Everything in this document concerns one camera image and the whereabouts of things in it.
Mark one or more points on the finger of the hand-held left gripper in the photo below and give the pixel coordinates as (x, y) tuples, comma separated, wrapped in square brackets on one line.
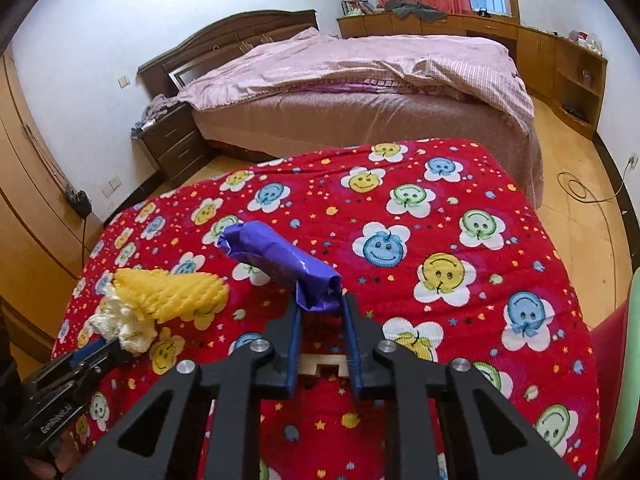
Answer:
[(90, 355)]

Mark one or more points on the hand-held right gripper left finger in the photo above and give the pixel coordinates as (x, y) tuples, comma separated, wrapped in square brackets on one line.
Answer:
[(295, 342)]

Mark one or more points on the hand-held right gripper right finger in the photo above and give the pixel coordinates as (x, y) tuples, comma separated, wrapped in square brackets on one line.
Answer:
[(353, 347)]

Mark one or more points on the purple foil wrapper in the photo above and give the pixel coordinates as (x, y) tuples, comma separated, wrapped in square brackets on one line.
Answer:
[(280, 260)]

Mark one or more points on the yellow foam net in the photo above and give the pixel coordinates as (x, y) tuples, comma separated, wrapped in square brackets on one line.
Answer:
[(185, 295)]

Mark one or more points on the small wooden block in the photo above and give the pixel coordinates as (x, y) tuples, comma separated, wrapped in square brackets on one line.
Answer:
[(325, 362)]

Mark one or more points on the red smiley flower blanket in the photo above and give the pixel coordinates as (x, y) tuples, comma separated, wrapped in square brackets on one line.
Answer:
[(400, 310)]

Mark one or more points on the black power strip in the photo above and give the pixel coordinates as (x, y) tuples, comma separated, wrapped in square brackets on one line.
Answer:
[(79, 201)]

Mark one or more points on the wooden wardrobe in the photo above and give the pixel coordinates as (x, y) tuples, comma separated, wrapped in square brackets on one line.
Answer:
[(35, 210)]

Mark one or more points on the dark wooden nightstand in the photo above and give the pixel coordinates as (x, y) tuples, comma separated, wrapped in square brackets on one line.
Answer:
[(172, 145)]

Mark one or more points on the pile of clothes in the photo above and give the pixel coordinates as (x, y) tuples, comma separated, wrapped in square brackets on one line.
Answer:
[(155, 110)]

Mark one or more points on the pink duvet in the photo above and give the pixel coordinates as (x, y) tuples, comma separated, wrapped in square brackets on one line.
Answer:
[(350, 65)]

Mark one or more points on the dark wooden bed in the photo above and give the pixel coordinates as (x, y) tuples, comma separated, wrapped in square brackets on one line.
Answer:
[(225, 35)]

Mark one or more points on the row of books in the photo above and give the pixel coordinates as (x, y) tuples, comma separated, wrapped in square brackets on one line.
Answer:
[(357, 7)]

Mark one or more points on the grey clothing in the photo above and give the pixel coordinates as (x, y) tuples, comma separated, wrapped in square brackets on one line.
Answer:
[(415, 10)]

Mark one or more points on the wooden desk cabinet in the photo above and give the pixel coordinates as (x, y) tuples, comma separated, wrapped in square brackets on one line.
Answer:
[(535, 50)]

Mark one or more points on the white wall socket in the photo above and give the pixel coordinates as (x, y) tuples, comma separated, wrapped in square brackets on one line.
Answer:
[(114, 183), (633, 162)]

